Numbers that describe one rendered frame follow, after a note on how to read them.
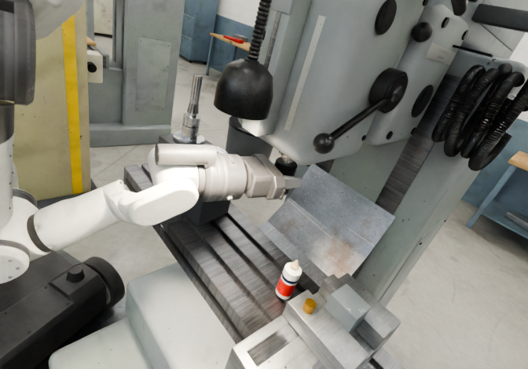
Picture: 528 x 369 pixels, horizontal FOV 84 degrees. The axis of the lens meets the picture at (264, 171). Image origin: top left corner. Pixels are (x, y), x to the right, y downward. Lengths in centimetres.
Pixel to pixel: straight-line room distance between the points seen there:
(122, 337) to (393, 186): 81
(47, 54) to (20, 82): 175
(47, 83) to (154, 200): 175
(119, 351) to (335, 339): 51
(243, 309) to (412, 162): 57
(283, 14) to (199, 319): 65
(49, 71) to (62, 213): 167
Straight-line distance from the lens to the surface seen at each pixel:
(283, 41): 45
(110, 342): 89
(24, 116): 223
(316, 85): 44
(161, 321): 77
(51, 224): 54
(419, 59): 60
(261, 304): 72
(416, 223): 91
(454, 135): 66
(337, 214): 96
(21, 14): 41
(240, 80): 35
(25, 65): 38
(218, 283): 73
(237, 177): 52
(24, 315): 118
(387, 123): 61
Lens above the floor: 151
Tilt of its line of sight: 28 degrees down
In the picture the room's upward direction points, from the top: 16 degrees clockwise
